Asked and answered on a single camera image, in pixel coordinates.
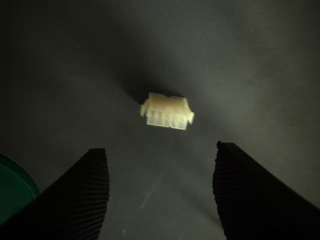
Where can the small white plastic terminal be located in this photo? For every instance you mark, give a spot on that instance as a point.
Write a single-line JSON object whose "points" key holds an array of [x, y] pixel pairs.
{"points": [[166, 111]]}

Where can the round green lid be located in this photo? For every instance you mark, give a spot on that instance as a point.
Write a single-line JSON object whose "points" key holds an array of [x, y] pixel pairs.
{"points": [[12, 185]]}

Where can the dark grey mat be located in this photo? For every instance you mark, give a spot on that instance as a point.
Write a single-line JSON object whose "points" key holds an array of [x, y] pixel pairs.
{"points": [[75, 75]]}

